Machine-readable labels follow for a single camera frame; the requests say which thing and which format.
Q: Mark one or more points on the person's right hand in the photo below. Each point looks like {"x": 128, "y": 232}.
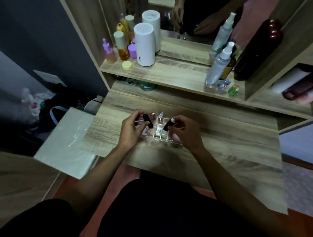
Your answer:
{"x": 190, "y": 136}

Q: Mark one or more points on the person's left hand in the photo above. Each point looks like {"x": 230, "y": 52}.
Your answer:
{"x": 128, "y": 136}

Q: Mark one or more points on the person's right thumb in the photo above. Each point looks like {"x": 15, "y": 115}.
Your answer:
{"x": 174, "y": 133}

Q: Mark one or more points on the person's left thumb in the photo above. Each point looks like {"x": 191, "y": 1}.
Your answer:
{"x": 141, "y": 127}

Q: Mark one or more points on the black lipstick tube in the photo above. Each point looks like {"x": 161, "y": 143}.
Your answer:
{"x": 168, "y": 125}

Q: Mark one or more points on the person's right forearm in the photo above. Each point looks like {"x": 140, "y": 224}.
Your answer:
{"x": 232, "y": 190}

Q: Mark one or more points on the person's left forearm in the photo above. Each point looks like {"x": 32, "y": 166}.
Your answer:
{"x": 102, "y": 175}

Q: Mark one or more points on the clear acrylic cosmetics organizer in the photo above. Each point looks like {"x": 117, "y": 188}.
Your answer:
{"x": 159, "y": 136}

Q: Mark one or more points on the red metallic lipstick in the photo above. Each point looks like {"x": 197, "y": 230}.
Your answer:
{"x": 152, "y": 116}

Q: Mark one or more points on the small clear perfume bottle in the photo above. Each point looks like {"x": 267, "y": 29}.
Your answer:
{"x": 160, "y": 119}

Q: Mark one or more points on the green cosmetic jar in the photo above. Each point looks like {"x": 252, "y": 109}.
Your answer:
{"x": 147, "y": 86}

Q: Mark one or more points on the white container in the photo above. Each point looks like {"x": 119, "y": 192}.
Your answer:
{"x": 94, "y": 105}

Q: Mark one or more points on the wooden vanity shelf unit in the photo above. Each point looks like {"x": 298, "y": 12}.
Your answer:
{"x": 185, "y": 75}

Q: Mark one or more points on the blue cartoon figurine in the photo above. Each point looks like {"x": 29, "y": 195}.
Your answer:
{"x": 224, "y": 85}

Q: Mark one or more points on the green cartoon figurine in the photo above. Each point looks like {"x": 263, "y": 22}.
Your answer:
{"x": 234, "y": 90}

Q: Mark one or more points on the purple cosmetic jar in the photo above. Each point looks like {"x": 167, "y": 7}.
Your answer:
{"x": 132, "y": 51}

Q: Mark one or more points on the black shorts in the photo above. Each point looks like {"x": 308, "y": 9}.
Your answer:
{"x": 156, "y": 210}

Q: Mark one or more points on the clear spray bottle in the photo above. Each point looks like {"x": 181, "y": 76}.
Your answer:
{"x": 217, "y": 68}

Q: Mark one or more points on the white box with plastic wrap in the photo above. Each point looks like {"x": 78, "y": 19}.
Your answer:
{"x": 63, "y": 144}

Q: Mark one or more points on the purple capped pink bottle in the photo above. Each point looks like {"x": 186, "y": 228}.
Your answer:
{"x": 109, "y": 53}

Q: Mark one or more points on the amber bottle with beige cap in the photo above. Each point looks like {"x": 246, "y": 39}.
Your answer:
{"x": 122, "y": 48}

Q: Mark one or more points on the white cylindrical humidifier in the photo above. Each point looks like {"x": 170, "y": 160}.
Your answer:
{"x": 144, "y": 45}

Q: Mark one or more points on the amber glass bottle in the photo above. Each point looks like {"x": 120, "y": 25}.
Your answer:
{"x": 229, "y": 68}

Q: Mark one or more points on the yellow pump bottle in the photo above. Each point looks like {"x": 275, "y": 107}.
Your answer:
{"x": 122, "y": 29}

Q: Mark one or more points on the white plastic bag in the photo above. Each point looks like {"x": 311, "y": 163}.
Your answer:
{"x": 31, "y": 102}

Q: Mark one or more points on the vanity mirror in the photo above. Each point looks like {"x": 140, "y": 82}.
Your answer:
{"x": 195, "y": 22}

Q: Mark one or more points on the dark red glossy bottle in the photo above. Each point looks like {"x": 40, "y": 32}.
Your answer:
{"x": 256, "y": 51}

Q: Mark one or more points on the white roll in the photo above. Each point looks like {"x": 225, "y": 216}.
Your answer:
{"x": 288, "y": 80}

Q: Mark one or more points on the dark red pouch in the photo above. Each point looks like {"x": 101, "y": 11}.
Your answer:
{"x": 300, "y": 90}

